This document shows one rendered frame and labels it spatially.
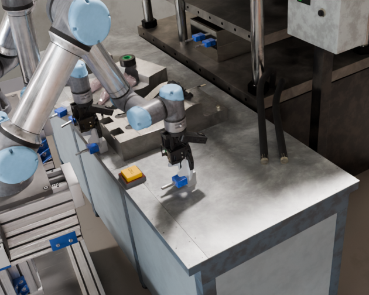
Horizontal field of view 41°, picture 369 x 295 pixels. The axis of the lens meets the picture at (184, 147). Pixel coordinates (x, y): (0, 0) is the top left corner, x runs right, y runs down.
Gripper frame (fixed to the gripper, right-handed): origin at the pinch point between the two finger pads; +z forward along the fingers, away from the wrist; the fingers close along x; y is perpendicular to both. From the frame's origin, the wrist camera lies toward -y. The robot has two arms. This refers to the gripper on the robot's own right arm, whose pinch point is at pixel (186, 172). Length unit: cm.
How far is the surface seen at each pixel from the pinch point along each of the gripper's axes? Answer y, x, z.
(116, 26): -96, -284, 49
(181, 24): -67, -112, -7
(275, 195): -20.0, 25.3, 4.7
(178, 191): 5.3, 2.4, 4.7
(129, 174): 16.5, -13.8, 0.9
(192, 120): -19.8, -26.3, -1.6
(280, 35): -80, -42, -16
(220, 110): -33.4, -25.9, -1.2
